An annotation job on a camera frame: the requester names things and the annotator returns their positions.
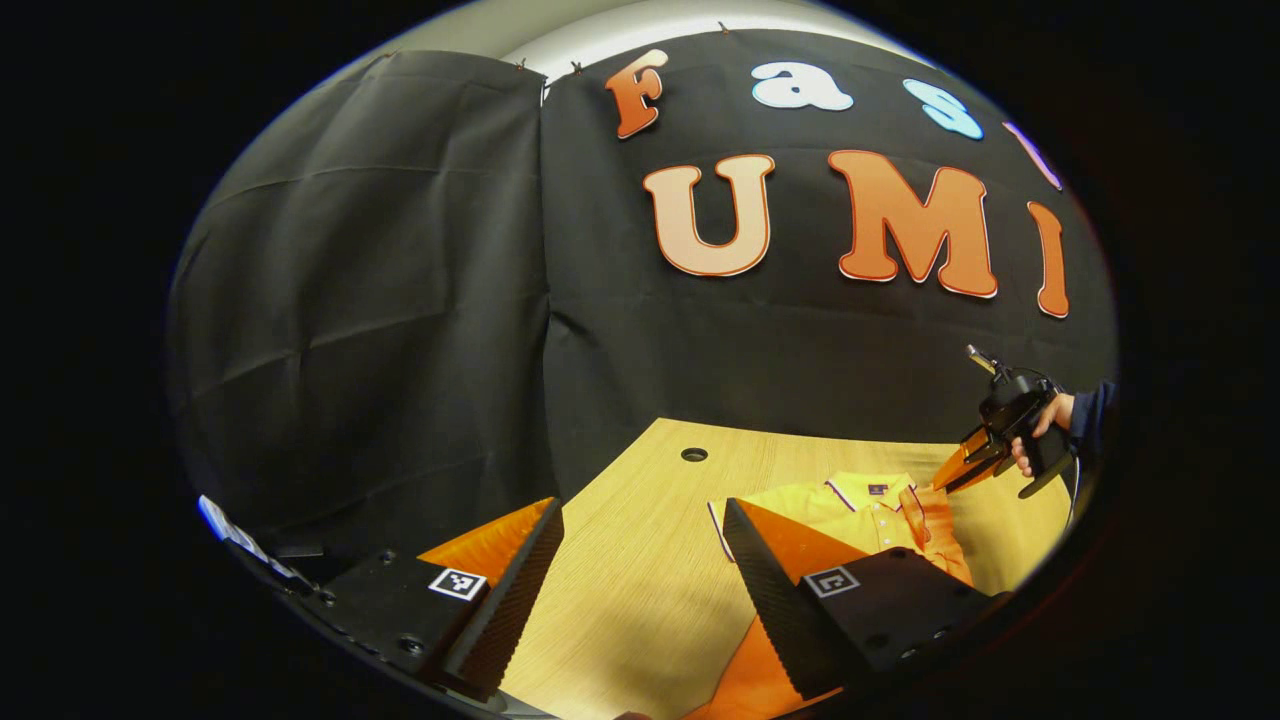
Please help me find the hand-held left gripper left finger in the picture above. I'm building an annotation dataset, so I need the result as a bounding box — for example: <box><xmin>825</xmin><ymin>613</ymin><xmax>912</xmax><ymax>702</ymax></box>
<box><xmin>300</xmin><ymin>497</ymin><xmax>566</xmax><ymax>704</ymax></box>

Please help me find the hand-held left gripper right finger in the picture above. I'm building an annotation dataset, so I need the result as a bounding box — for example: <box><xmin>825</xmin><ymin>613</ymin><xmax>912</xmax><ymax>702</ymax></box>
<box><xmin>722</xmin><ymin>497</ymin><xmax>1011</xmax><ymax>701</ymax></box>

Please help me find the orange T-shirt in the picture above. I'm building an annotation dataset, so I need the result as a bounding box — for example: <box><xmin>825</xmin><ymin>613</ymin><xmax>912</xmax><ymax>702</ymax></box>
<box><xmin>680</xmin><ymin>470</ymin><xmax>976</xmax><ymax>720</ymax></box>

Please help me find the black backdrop cloth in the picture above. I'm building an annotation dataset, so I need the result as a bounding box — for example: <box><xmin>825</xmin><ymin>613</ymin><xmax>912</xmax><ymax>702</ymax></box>
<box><xmin>165</xmin><ymin>28</ymin><xmax>1119</xmax><ymax>561</ymax></box>

